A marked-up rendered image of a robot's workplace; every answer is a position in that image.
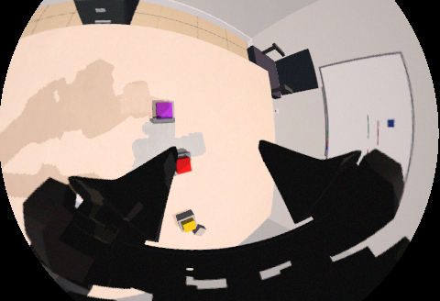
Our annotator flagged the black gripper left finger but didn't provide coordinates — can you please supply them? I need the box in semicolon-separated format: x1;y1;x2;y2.
69;146;179;242

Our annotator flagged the purple button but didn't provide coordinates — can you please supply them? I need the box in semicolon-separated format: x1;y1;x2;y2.
151;99;176;125

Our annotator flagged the red button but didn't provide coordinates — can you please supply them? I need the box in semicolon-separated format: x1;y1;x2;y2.
175;150;193;176

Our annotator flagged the yellow button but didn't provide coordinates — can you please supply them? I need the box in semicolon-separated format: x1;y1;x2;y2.
176;210;198;232

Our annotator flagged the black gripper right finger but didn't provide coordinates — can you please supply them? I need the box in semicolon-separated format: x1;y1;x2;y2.
258;140;362;224

